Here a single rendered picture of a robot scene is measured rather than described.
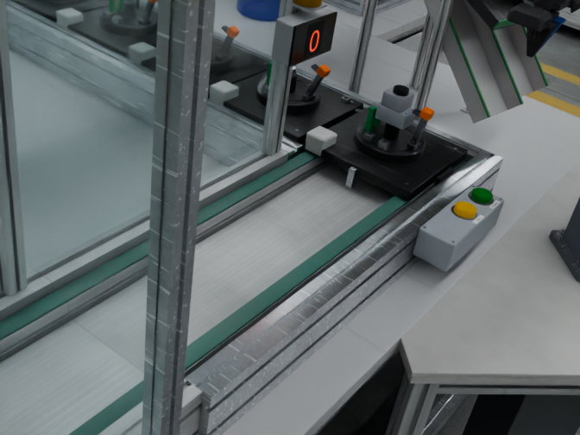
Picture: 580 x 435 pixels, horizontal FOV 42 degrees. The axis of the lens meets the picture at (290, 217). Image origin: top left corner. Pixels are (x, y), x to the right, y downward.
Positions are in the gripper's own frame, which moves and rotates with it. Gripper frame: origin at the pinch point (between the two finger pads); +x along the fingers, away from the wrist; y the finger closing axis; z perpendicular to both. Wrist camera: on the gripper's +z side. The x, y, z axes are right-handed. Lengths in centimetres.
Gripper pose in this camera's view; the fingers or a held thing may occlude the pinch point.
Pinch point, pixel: (536, 37)
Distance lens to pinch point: 139.9
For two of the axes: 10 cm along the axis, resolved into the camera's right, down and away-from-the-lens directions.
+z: -7.9, -4.3, 4.4
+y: -6.0, 3.9, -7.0
